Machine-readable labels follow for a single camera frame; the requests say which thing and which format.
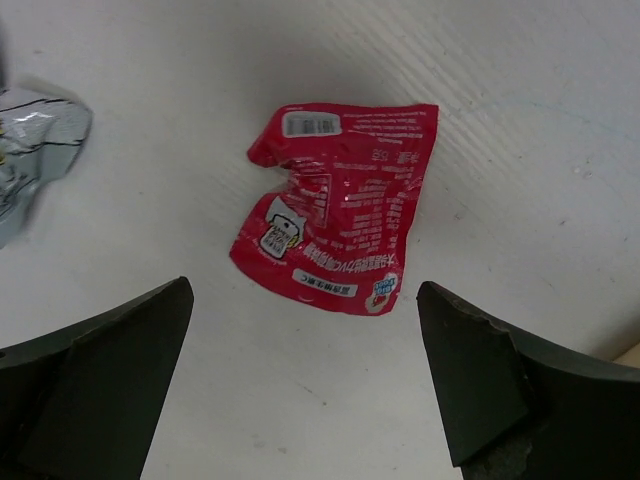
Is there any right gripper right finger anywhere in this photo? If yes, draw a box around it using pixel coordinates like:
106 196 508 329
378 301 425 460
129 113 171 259
417 281 639 479

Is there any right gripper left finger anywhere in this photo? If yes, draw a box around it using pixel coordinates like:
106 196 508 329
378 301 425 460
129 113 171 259
1 277 194 479

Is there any red snack pouch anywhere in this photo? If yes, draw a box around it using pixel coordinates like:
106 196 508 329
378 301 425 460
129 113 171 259
230 103 439 316

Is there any silver blue snack packet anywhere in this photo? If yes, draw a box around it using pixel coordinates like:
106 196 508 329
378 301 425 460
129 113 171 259
1 88 93 246

